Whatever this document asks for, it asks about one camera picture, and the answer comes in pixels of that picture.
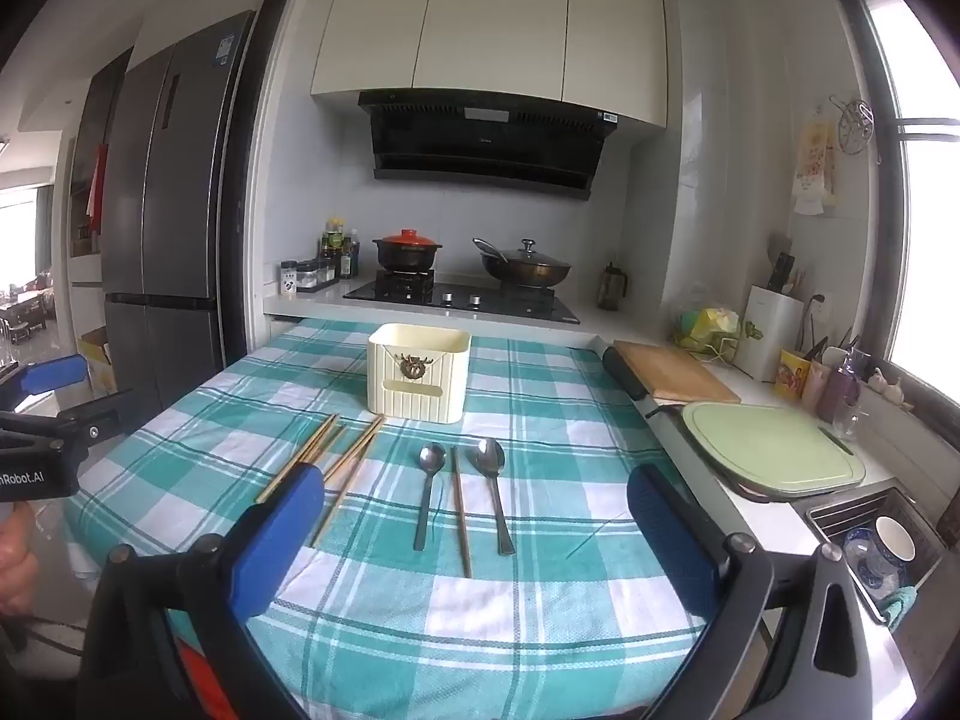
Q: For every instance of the dark french press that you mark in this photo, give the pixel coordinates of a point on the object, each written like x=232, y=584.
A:
x=611, y=289

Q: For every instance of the cardboard box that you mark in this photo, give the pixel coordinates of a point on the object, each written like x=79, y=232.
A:
x=94, y=360

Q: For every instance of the yellow seasoning packet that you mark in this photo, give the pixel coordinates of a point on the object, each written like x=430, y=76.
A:
x=791, y=375

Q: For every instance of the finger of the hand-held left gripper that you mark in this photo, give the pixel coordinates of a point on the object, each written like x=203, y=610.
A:
x=101, y=412
x=56, y=375

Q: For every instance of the small beige figurines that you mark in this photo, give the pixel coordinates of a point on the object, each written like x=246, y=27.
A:
x=889, y=390

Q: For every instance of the wooden cutting board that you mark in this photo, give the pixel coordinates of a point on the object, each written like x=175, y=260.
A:
x=675, y=371

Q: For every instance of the dark sauce bottle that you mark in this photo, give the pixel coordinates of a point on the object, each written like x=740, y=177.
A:
x=346, y=262
x=355, y=251

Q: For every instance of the wooden dining furniture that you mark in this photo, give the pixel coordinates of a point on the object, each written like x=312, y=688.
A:
x=26, y=311

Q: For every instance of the spice jar rack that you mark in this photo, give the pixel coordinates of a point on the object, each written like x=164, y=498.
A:
x=304, y=279

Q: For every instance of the dark griddle pan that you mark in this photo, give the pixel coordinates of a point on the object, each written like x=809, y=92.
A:
x=660, y=412

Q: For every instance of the grey refrigerator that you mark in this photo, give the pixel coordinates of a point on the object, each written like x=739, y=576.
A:
x=172, y=202

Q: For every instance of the red hanging cloth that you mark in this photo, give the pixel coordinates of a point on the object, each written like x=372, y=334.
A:
x=96, y=187

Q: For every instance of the yellow green plastic bag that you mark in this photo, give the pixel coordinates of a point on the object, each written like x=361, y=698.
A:
x=705, y=326

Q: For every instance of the black gas stove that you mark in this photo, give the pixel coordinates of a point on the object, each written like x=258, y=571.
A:
x=465, y=300

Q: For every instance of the white knife holder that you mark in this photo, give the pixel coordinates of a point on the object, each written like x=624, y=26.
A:
x=772, y=337

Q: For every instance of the white wall cabinet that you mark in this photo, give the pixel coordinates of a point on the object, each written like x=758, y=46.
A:
x=487, y=22

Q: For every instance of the bamboo chopstick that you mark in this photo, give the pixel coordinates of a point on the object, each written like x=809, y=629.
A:
x=300, y=454
x=459, y=510
x=326, y=444
x=352, y=451
x=349, y=484

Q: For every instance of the window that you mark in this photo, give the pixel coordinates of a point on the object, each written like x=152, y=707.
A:
x=930, y=240

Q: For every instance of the white cup blue rim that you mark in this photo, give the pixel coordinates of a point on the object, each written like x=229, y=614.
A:
x=896, y=540

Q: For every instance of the teal dish cloth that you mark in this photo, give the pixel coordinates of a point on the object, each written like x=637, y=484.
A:
x=900, y=604

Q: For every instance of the black clay pot orange lid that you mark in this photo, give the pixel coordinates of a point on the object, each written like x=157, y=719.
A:
x=407, y=249

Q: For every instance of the dishes in sink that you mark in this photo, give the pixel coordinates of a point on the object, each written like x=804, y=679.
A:
x=866, y=562

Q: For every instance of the hanging patterned hand towel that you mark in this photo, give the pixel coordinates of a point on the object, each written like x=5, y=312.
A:
x=814, y=165

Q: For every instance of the yellow cap oil bottle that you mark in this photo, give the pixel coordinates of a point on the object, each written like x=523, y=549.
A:
x=333, y=247

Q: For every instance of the clear glass cup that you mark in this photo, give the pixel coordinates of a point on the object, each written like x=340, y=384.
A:
x=847, y=420

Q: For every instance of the black wok with glass lid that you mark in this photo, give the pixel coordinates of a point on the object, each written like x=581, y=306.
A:
x=525, y=266

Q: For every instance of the green cutting board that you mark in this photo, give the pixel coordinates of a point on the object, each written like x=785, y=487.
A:
x=772, y=450

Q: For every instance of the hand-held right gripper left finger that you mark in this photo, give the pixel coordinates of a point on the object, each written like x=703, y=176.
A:
x=285, y=517

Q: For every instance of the hanging metal steamer rack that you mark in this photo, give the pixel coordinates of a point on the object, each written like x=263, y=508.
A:
x=855, y=124

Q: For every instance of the steel sink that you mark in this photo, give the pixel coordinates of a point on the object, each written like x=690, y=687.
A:
x=832, y=514

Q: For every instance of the cream utensil holder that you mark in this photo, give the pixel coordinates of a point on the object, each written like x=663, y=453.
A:
x=435, y=390

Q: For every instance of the black range hood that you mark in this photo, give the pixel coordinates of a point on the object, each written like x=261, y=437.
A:
x=480, y=142

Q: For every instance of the large steel spoon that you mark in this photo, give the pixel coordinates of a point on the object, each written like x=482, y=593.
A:
x=489, y=457

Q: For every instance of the teal checkered tablecloth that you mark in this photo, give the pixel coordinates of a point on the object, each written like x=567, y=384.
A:
x=562, y=465

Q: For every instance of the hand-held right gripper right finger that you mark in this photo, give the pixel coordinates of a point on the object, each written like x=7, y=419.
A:
x=667, y=540

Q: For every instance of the dark wooden shelf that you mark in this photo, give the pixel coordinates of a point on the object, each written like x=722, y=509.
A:
x=94, y=120

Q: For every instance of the black oblong pad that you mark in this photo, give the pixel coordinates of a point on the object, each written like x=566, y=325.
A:
x=622, y=375

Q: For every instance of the small steel spoon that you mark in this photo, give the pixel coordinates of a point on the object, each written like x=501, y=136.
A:
x=433, y=459

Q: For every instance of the person's left hand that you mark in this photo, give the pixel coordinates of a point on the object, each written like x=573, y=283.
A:
x=16, y=562

